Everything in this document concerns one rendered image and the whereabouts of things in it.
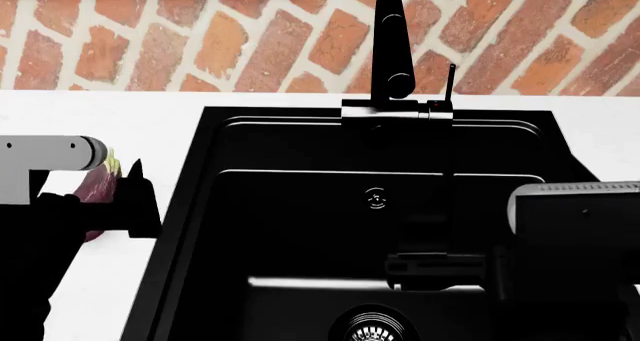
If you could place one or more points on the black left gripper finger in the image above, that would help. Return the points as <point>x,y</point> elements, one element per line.
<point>144,206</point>

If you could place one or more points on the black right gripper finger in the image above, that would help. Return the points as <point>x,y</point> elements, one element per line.
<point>430,228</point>

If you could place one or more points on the purple eggplant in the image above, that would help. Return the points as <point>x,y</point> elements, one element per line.
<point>100,187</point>

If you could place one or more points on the round sink overflow fitting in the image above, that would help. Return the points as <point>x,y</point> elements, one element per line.
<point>376,198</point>

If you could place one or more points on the chrome sink drain strainer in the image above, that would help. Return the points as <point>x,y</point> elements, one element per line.
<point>373,328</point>

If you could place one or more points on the black kitchen sink basin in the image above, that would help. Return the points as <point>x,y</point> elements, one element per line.
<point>280,221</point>

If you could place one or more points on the black sink faucet spout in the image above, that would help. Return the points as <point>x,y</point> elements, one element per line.
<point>392,56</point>

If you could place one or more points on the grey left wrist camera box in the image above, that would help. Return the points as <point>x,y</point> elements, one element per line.
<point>45,153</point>

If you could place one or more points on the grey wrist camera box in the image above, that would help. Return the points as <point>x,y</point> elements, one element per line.
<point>45,153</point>
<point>575,209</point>

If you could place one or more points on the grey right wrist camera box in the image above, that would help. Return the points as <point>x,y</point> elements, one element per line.
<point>575,209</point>

